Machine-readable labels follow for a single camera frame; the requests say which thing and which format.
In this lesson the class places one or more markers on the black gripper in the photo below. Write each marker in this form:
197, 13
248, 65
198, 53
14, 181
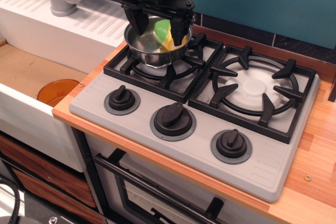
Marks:
178, 11

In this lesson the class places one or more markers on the yellow green toy corncob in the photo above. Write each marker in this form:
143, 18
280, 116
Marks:
162, 31

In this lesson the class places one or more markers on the small steel pot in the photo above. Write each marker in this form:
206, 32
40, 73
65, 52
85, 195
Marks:
145, 48

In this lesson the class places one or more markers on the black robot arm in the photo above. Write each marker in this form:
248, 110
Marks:
178, 12

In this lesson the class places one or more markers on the black left stove knob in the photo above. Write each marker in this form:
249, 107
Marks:
121, 101

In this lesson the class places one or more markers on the black stove knob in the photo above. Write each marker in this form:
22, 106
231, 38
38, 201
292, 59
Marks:
121, 101
231, 147
173, 122

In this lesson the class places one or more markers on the black middle stove knob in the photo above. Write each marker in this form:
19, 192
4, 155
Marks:
173, 122

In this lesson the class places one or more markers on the grey toy stove top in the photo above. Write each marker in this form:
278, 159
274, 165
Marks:
262, 175

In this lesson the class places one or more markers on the black right stove knob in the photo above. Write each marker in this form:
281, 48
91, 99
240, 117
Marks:
231, 147

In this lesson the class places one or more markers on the black left burner grate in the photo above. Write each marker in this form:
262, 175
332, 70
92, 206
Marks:
176, 81

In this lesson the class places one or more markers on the black burner grate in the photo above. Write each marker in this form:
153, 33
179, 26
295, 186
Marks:
266, 95
176, 81

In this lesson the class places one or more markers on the white toy sink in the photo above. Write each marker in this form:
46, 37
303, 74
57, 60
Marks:
40, 48

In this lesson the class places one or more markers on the black right burner grate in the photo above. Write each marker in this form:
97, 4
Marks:
266, 95

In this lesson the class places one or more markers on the orange plastic plate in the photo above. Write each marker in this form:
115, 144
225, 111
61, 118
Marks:
52, 93

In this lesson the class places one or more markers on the toy oven door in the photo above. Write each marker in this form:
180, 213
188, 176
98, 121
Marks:
144, 193

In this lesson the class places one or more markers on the wooden drawer fronts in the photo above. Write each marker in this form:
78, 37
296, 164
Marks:
50, 180

